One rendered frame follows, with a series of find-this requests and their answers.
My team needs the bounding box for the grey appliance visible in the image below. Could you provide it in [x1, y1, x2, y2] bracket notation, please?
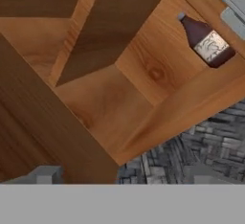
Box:
[202, 0, 245, 40]

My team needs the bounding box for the wooden cabinet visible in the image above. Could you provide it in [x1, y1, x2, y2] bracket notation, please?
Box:
[0, 0, 245, 167]

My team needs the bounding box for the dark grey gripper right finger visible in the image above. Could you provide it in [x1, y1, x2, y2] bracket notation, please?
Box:
[182, 162, 244, 185]

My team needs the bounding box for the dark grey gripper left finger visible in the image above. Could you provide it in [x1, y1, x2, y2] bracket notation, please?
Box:
[2, 165, 64, 185]

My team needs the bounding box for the dark wooden cabinet door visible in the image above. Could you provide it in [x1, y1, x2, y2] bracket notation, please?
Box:
[0, 34, 120, 185]

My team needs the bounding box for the dark brown bottle, pale label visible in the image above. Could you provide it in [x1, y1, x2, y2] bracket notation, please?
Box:
[177, 11, 236, 69]

